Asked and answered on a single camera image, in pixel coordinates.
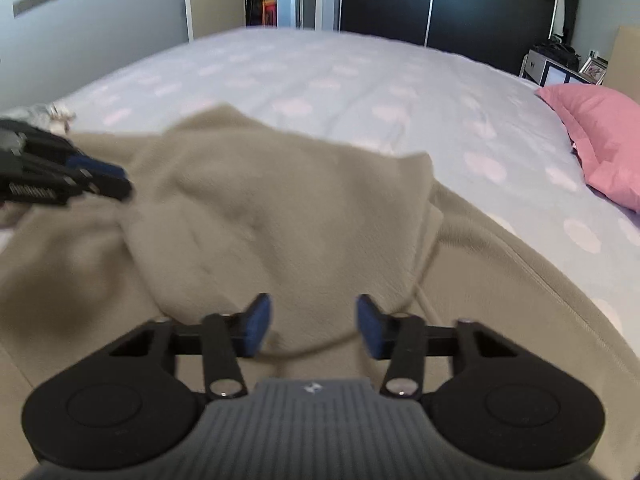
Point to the small picture frame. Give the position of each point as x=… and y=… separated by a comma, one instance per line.
x=595, y=69

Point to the cream padded headboard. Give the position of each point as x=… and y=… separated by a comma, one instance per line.
x=625, y=57

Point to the black bag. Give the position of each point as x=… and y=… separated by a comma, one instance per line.
x=555, y=51

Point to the beige fleece jacket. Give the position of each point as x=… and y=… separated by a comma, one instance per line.
x=280, y=200

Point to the pink pillow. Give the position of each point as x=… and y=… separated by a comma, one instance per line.
x=600, y=130

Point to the white crumpled cloth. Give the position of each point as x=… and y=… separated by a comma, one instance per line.
x=42, y=114

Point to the black sliding-door wardrobe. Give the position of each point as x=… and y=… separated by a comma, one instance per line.
x=475, y=5

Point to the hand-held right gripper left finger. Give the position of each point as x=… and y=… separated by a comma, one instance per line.
x=257, y=321

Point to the pink-dotted light blue bed sheet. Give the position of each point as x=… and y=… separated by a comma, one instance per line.
x=350, y=85

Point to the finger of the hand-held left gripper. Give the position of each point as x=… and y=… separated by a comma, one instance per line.
x=92, y=164
x=107, y=189

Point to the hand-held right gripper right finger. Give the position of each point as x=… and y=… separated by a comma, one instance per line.
x=370, y=327

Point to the white nightstand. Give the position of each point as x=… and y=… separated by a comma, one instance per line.
x=542, y=67

